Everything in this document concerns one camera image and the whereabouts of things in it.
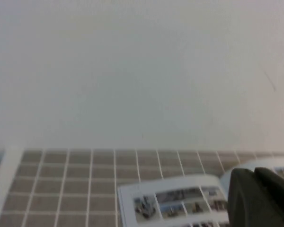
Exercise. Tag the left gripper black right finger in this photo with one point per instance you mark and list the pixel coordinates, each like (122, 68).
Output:
(279, 196)

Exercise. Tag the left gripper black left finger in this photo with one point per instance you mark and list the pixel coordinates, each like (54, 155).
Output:
(243, 201)

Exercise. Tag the white product brochure book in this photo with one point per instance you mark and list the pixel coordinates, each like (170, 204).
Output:
(170, 184)

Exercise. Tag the grey white-checked tablecloth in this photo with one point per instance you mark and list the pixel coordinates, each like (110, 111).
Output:
(73, 189)

